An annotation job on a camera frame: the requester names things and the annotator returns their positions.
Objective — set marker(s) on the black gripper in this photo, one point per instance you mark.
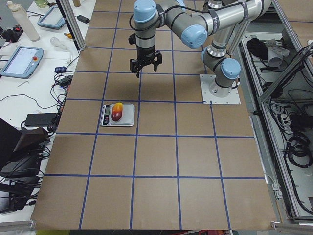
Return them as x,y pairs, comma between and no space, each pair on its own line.
145,53

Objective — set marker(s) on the red yellow mango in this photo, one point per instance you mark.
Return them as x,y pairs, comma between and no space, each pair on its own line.
117,111

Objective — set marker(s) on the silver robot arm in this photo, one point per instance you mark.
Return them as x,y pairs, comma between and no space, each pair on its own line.
192,30

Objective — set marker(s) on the silver digital kitchen scale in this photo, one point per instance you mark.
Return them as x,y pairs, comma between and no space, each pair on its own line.
127,119

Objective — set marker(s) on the black power adapter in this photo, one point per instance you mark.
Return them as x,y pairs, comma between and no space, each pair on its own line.
83,19

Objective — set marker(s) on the gold metal cylinder tool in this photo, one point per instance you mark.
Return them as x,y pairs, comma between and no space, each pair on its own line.
68,35

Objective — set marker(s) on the small blue device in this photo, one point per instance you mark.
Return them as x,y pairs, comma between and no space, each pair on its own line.
58,70

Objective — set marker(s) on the clear light bulb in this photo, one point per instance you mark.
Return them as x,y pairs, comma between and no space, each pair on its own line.
57,43

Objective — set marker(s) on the near cardboard tube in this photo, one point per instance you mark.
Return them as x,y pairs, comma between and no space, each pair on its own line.
77,3

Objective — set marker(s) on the cardboard tube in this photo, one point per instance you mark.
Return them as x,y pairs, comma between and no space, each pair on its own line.
77,3
20,15

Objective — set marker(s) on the far blue teach pendant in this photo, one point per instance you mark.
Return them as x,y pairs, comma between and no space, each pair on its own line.
52,19

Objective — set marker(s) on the blue teach pendant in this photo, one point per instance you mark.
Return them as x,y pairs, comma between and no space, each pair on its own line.
23,62
52,19

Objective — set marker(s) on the near blue teach pendant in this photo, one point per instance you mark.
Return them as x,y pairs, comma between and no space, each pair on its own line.
23,62

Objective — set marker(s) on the far cardboard tube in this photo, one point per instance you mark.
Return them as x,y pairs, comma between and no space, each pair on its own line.
20,15

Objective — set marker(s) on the black laptop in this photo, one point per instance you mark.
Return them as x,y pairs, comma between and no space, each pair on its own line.
14,144

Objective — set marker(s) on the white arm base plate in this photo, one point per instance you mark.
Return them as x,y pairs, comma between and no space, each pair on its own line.
213,94

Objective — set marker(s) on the aluminium frame post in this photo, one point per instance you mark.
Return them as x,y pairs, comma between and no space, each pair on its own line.
71,22

